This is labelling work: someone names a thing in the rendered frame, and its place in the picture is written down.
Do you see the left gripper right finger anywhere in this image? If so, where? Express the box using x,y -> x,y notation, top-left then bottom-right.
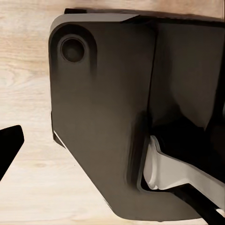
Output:
210,124 -> 225,161

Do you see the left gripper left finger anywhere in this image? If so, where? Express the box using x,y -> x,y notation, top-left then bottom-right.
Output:
0,125 -> 24,181

